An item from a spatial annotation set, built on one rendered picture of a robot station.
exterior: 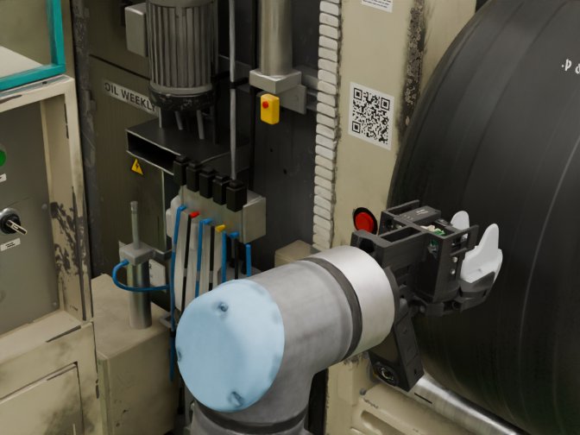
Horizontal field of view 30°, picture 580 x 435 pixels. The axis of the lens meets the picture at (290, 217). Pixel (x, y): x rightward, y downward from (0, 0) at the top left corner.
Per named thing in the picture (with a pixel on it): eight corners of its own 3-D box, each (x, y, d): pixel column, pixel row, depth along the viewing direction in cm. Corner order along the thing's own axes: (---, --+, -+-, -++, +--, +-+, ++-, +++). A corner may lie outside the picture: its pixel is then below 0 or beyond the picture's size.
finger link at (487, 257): (532, 218, 103) (476, 240, 97) (520, 274, 106) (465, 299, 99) (505, 207, 105) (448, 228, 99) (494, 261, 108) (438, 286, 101)
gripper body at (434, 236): (486, 225, 96) (400, 257, 88) (469, 311, 99) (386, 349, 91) (419, 197, 101) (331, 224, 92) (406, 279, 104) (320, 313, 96)
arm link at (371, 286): (355, 380, 88) (272, 331, 94) (393, 362, 91) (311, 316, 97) (369, 281, 84) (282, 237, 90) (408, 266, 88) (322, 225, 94)
